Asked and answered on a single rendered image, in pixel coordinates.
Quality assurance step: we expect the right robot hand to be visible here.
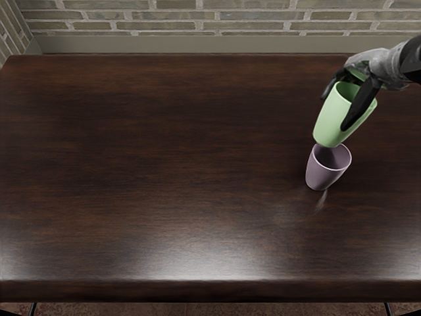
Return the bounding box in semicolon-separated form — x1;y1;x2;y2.
320;41;410;131

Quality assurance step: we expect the light green cup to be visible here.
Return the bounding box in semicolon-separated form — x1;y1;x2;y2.
312;71;386;148

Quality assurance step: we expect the mauve cup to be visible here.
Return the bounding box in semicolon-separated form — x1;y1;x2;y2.
305;142;353;192

